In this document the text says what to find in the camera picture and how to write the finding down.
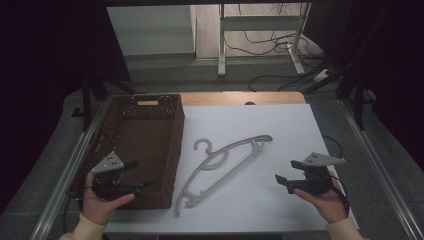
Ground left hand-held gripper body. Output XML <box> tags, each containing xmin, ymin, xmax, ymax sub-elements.
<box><xmin>89</xmin><ymin>151</ymin><xmax>142</xmax><ymax>202</ymax></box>

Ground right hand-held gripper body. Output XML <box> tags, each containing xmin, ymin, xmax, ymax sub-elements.
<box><xmin>287</xmin><ymin>151</ymin><xmax>347</xmax><ymax>196</ymax></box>

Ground brown woven basket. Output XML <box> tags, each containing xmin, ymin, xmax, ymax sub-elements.
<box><xmin>66</xmin><ymin>93</ymin><xmax>186</xmax><ymax>211</ymax></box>

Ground white plastic clothes hanger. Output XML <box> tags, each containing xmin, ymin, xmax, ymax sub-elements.
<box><xmin>175</xmin><ymin>134</ymin><xmax>274</xmax><ymax>217</ymax></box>

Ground person's right hand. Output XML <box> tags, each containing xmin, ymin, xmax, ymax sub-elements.
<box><xmin>293</xmin><ymin>171</ymin><xmax>350</xmax><ymax>225</ymax></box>

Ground person's left hand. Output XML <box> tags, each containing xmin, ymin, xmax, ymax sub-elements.
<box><xmin>81</xmin><ymin>172</ymin><xmax>136</xmax><ymax>226</ymax></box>

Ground white table sheet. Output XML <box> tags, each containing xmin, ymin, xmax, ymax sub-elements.
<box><xmin>105</xmin><ymin>103</ymin><xmax>361</xmax><ymax>233</ymax></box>

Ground black metal stand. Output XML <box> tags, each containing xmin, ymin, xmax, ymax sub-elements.
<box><xmin>335</xmin><ymin>65</ymin><xmax>378</xmax><ymax>132</ymax></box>
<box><xmin>70</xmin><ymin>70</ymin><xmax>138</xmax><ymax>132</ymax></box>

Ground white power strip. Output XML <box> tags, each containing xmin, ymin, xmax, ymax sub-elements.
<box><xmin>312</xmin><ymin>68</ymin><xmax>332</xmax><ymax>83</ymax></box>

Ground dark curtain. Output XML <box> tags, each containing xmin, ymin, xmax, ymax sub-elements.
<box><xmin>302</xmin><ymin>0</ymin><xmax>424</xmax><ymax>172</ymax></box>
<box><xmin>0</xmin><ymin>0</ymin><xmax>132</xmax><ymax>215</ymax></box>

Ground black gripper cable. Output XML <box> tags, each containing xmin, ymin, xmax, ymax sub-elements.
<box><xmin>321</xmin><ymin>134</ymin><xmax>351</xmax><ymax>218</ymax></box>

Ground grey metal rail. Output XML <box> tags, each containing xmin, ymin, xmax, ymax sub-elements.
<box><xmin>337</xmin><ymin>99</ymin><xmax>424</xmax><ymax>240</ymax></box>
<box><xmin>29</xmin><ymin>99</ymin><xmax>112</xmax><ymax>240</ymax></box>

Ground tangled black floor cables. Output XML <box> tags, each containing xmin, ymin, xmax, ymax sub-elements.
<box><xmin>223</xmin><ymin>3</ymin><xmax>329</xmax><ymax>62</ymax></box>

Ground white desk frame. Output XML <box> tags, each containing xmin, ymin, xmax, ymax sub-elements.
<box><xmin>217</xmin><ymin>3</ymin><xmax>313</xmax><ymax>79</ymax></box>

